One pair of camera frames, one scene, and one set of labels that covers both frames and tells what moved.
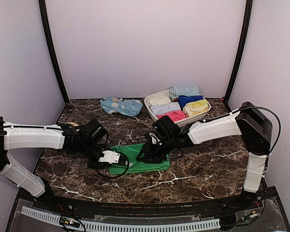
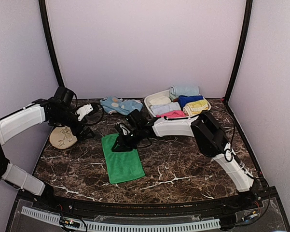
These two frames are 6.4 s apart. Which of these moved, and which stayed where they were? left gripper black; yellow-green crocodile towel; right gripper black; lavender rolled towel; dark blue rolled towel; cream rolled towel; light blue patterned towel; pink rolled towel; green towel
Moved: green towel; right gripper black; left gripper black
Stayed: lavender rolled towel; cream rolled towel; yellow-green crocodile towel; light blue patterned towel; dark blue rolled towel; pink rolled towel
